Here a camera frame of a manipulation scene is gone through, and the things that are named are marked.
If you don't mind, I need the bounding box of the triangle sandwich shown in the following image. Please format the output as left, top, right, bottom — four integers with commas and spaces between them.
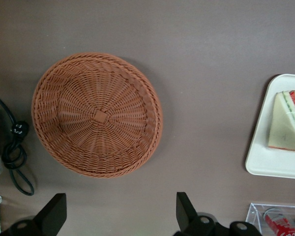
267, 89, 295, 154

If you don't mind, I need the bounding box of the red Coca-Cola bottle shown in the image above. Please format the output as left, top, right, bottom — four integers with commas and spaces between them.
263, 208, 295, 236

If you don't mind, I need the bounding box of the beige rectangular tray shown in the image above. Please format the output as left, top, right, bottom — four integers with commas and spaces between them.
245, 73, 295, 179

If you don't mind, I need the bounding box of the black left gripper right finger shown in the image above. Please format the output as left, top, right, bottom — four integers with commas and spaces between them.
174, 192, 263, 236

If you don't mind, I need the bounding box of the black cable with plug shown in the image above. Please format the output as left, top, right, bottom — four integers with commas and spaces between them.
0, 88, 35, 197

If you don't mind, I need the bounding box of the clear acrylic bottle rack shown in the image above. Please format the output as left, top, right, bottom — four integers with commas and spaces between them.
245, 203, 295, 236

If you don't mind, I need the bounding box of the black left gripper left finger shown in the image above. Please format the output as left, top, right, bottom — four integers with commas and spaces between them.
0, 193, 67, 236

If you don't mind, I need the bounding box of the round brown wicker basket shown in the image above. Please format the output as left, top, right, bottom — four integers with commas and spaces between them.
31, 52, 164, 178

